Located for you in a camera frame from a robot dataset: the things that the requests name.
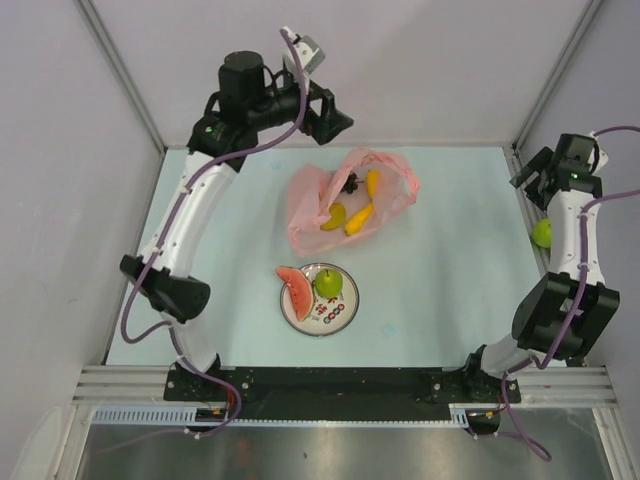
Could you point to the white slotted cable duct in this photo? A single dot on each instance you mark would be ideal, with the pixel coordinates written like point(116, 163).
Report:
point(201, 417)

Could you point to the aluminium frame rail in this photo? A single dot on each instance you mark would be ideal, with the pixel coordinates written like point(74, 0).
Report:
point(554, 387)

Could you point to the orange yellow fake mango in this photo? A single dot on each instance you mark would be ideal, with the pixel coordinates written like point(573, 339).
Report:
point(371, 182)

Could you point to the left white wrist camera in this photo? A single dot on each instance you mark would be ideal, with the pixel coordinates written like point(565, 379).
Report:
point(305, 49)

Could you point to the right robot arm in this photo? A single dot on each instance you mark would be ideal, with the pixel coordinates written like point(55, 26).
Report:
point(568, 309)

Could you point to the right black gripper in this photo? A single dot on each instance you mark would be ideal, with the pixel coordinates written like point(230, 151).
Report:
point(541, 164)

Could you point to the yellow fake starfruit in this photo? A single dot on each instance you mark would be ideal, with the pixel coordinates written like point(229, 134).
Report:
point(337, 213)

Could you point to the green fake guava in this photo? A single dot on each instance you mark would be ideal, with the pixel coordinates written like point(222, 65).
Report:
point(542, 233)

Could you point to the pink plastic bag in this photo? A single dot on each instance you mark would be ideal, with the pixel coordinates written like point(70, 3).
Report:
point(312, 190)

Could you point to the yellow fake banana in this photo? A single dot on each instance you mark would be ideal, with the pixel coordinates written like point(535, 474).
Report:
point(358, 220)

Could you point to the green fake pear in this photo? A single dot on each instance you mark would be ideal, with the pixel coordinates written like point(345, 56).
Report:
point(328, 283)

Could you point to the black fake grapes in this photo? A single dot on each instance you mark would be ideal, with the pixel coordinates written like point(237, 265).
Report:
point(351, 184)

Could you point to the red watermelon slice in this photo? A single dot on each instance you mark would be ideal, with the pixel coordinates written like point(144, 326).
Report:
point(300, 291)

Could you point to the round printed plate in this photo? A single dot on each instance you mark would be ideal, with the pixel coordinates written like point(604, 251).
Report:
point(329, 315)

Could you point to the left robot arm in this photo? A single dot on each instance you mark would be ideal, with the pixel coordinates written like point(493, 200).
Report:
point(250, 99)

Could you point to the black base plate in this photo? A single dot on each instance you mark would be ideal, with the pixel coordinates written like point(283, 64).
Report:
point(436, 385)

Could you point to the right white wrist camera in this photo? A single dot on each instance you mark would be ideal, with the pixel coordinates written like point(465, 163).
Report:
point(599, 158)

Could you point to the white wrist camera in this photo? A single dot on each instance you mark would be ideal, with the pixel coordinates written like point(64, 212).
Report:
point(599, 158)
point(305, 49)

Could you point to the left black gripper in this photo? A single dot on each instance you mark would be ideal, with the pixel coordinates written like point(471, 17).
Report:
point(330, 122)

